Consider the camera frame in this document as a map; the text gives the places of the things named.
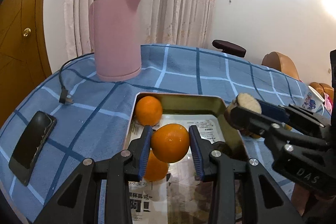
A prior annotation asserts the small brown longan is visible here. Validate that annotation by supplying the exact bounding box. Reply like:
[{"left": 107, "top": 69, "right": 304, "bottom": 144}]
[{"left": 284, "top": 124, "right": 292, "bottom": 131}]

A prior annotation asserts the small yellow-green longan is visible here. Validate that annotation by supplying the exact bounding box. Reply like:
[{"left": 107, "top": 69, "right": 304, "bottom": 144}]
[{"left": 240, "top": 130, "right": 261, "bottom": 139}]

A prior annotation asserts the white printed enamel mug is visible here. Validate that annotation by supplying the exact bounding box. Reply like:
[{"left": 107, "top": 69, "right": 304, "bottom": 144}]
[{"left": 301, "top": 86, "right": 325, "bottom": 114}]

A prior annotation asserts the pink floral cloth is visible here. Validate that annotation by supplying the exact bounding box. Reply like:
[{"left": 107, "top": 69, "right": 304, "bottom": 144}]
[{"left": 324, "top": 93, "right": 333, "bottom": 114}]

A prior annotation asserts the brown leather sofa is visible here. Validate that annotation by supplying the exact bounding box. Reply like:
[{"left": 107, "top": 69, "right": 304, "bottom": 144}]
[{"left": 309, "top": 82, "right": 334, "bottom": 101}]

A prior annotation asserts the brown leather chair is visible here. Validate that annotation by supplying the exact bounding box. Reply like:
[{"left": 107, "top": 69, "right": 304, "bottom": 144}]
[{"left": 261, "top": 52, "right": 300, "bottom": 80}]

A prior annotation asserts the printed paper in tin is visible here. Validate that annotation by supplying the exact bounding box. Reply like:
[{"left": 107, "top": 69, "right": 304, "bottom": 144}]
[{"left": 127, "top": 114, "right": 227, "bottom": 224}]

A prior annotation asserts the pink metal tin box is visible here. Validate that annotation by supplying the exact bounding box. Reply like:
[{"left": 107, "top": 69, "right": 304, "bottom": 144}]
[{"left": 124, "top": 92, "right": 247, "bottom": 223}]

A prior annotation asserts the black smartphone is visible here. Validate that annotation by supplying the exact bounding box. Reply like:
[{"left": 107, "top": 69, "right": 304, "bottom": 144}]
[{"left": 9, "top": 111, "right": 57, "bottom": 186}]

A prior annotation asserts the dark round stool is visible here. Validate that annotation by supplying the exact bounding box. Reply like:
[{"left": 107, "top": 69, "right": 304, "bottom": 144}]
[{"left": 212, "top": 39, "right": 246, "bottom": 57}]

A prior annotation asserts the blue plaid tablecloth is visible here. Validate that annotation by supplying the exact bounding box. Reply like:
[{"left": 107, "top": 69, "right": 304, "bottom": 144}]
[{"left": 1, "top": 44, "right": 307, "bottom": 221}]

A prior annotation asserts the wooden door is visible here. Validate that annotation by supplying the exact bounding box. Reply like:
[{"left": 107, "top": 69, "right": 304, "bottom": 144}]
[{"left": 1, "top": 0, "right": 51, "bottom": 124}]

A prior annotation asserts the pink electric kettle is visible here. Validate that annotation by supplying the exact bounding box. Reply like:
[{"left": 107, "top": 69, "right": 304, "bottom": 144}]
[{"left": 88, "top": 0, "right": 141, "bottom": 82}]

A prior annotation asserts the brass door knob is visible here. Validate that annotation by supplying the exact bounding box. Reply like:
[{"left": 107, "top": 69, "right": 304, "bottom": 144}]
[{"left": 23, "top": 27, "right": 31, "bottom": 38}]

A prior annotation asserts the black power cable plug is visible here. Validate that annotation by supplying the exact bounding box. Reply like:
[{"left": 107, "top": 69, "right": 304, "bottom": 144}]
[{"left": 58, "top": 53, "right": 93, "bottom": 105}]

